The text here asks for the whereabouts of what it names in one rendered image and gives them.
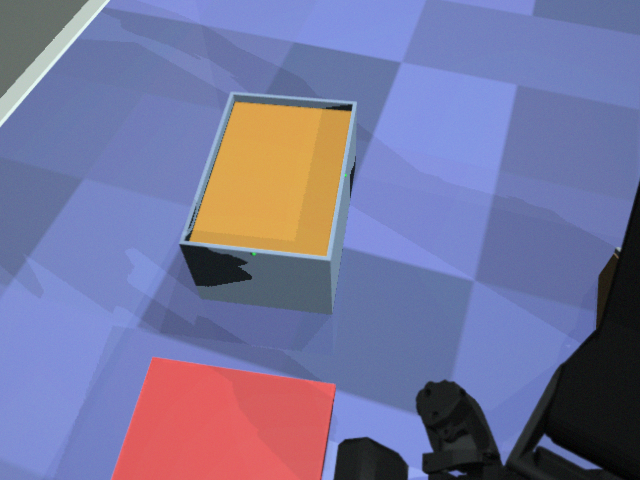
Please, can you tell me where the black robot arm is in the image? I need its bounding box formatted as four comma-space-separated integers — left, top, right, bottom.
416, 182, 640, 480

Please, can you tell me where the red rectangular lid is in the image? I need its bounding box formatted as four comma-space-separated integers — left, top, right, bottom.
112, 357, 336, 480

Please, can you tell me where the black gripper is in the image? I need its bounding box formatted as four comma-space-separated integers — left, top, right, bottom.
333, 437, 521, 480

